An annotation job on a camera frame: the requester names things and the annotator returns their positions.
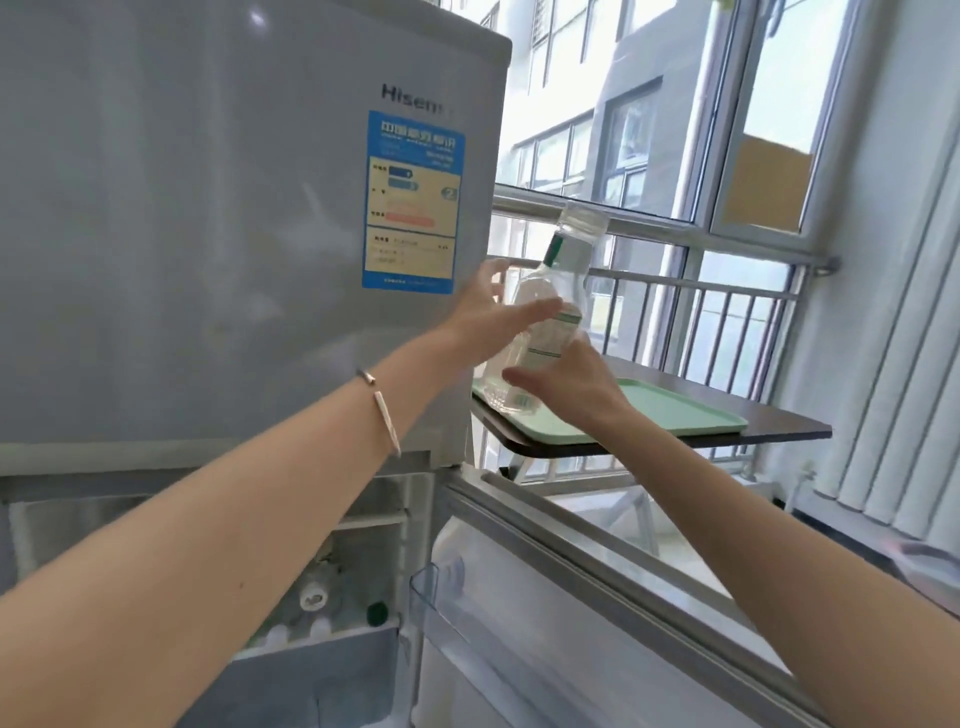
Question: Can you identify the person's left hand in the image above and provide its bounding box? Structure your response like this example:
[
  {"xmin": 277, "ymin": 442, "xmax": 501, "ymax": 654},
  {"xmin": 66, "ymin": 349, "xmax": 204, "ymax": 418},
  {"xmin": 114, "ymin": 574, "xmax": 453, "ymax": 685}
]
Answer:
[{"xmin": 442, "ymin": 257, "xmax": 565, "ymax": 373}]

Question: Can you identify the person's right hand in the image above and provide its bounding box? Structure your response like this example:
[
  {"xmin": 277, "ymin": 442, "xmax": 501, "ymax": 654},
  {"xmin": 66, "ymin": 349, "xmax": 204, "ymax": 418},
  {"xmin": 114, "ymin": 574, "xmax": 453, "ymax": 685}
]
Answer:
[{"xmin": 500, "ymin": 334, "xmax": 636, "ymax": 437}]

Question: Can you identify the clear bottle green-white label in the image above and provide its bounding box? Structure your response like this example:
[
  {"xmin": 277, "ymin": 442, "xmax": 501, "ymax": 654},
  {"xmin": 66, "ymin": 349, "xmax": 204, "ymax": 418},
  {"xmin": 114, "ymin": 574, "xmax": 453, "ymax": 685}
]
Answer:
[{"xmin": 479, "ymin": 200, "xmax": 610, "ymax": 418}]

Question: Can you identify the green tray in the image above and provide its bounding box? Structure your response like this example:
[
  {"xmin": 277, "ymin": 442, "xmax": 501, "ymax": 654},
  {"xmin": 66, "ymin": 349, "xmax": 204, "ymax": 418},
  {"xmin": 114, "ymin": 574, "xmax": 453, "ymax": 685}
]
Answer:
[{"xmin": 470, "ymin": 374, "xmax": 750, "ymax": 448}]

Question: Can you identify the grey refrigerator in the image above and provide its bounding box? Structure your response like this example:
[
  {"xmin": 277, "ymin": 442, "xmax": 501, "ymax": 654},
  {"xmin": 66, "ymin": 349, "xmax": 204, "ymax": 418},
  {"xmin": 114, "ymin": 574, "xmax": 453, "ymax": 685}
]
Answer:
[{"xmin": 0, "ymin": 0, "xmax": 849, "ymax": 728}]

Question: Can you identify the person's right forearm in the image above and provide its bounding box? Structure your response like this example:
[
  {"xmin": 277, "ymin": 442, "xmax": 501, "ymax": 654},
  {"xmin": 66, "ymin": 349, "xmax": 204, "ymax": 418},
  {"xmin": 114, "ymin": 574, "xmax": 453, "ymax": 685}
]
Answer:
[{"xmin": 599, "ymin": 408, "xmax": 960, "ymax": 728}]

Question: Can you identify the person's left forearm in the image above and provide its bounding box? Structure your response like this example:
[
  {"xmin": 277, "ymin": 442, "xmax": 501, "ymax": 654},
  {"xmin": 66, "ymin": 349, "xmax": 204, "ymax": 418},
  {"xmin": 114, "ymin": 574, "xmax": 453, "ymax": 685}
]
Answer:
[{"xmin": 0, "ymin": 322, "xmax": 481, "ymax": 728}]

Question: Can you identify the blue label sticker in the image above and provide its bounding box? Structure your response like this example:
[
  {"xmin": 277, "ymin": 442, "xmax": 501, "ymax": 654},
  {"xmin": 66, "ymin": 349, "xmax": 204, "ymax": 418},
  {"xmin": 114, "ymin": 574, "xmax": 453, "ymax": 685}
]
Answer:
[{"xmin": 362, "ymin": 110, "xmax": 466, "ymax": 295}]

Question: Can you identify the metal balcony railing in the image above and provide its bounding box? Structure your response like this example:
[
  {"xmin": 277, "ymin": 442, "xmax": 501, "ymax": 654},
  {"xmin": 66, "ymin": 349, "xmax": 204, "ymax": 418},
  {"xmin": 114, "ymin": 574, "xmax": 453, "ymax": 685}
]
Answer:
[{"xmin": 487, "ymin": 183, "xmax": 841, "ymax": 481}]

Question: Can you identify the dark brown folding table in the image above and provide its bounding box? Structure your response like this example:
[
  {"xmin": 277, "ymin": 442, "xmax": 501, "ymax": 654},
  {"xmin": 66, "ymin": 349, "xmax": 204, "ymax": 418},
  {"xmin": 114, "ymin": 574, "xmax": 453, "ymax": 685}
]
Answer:
[{"xmin": 470, "ymin": 352, "xmax": 834, "ymax": 556}]

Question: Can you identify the radiator valve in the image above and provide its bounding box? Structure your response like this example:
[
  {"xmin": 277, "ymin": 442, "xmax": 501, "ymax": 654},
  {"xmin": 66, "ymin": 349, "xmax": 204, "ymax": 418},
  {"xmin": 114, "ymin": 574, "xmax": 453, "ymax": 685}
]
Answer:
[{"xmin": 787, "ymin": 457, "xmax": 819, "ymax": 511}]

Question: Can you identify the brown cardboard sheet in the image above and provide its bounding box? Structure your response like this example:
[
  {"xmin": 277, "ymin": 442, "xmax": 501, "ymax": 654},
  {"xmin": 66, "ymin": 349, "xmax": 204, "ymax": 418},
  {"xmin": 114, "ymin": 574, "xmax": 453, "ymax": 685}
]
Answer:
[{"xmin": 719, "ymin": 134, "xmax": 817, "ymax": 234}]

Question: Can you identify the bin with plastic bag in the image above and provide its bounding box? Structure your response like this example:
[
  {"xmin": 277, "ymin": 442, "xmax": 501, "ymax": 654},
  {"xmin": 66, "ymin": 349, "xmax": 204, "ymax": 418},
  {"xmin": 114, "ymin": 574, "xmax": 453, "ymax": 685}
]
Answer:
[{"xmin": 881, "ymin": 536, "xmax": 960, "ymax": 601}]

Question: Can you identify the silver bracelet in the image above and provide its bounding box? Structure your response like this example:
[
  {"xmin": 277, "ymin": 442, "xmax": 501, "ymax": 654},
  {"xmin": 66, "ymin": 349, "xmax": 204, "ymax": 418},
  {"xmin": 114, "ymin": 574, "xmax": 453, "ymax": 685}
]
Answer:
[{"xmin": 356, "ymin": 367, "xmax": 404, "ymax": 459}]

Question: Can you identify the white balcony window frame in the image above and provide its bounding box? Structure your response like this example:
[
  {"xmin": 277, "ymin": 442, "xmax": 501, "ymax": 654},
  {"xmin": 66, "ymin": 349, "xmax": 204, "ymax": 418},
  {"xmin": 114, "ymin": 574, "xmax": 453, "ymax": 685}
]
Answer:
[{"xmin": 449, "ymin": 0, "xmax": 879, "ymax": 256}]

